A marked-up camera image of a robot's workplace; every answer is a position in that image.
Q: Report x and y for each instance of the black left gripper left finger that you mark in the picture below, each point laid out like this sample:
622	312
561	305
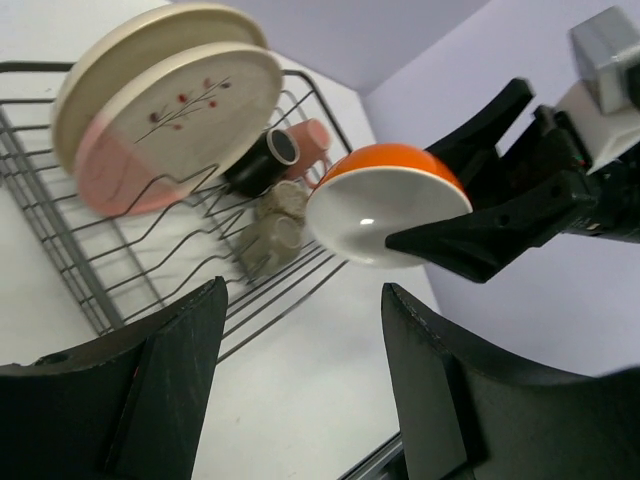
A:
128	405

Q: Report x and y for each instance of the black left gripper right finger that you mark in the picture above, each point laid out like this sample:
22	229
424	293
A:
469	409

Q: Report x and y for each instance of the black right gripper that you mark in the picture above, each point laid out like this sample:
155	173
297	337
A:
538	189

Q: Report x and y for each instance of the orange and white bowl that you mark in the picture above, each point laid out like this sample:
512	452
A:
376	191

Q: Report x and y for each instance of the pink ceramic mug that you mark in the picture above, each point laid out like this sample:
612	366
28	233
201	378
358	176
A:
313	140

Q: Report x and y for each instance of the grey-green ceramic cup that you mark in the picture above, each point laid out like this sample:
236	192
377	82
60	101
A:
268	244

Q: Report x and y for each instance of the dark brown mug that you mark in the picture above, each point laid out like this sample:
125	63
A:
263	164

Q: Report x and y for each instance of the pink and cream plate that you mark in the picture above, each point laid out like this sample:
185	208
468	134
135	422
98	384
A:
175	127

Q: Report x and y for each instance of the green and cream plate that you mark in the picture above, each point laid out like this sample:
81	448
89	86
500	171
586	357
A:
130	49

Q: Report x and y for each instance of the beige small bowl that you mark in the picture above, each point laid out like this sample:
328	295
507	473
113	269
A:
285	197

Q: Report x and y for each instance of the aluminium frame rail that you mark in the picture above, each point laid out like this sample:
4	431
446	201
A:
385	462

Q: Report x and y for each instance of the dark wire dish rack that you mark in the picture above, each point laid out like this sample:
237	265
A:
69	275

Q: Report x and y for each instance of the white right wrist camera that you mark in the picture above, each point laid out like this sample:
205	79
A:
603	105

